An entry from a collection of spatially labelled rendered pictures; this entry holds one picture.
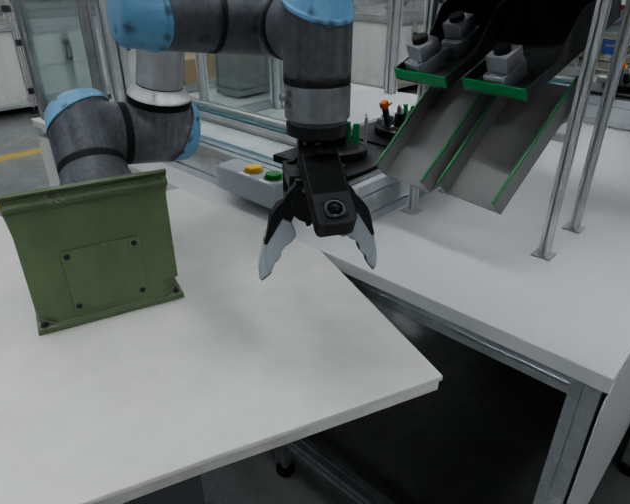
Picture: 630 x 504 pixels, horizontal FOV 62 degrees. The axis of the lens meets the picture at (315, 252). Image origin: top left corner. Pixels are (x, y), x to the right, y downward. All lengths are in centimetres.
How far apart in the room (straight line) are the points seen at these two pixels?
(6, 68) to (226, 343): 567
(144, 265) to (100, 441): 31
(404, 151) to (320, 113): 60
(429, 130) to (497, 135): 15
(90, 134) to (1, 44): 537
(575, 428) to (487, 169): 48
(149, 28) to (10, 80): 581
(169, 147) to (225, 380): 47
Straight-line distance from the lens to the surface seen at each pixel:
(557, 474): 108
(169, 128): 104
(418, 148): 115
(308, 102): 58
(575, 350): 93
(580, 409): 97
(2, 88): 637
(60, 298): 94
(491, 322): 94
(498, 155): 109
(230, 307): 94
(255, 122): 173
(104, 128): 101
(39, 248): 90
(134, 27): 59
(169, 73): 102
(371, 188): 120
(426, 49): 107
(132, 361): 86
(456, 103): 119
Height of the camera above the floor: 139
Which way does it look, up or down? 29 degrees down
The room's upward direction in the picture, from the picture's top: straight up
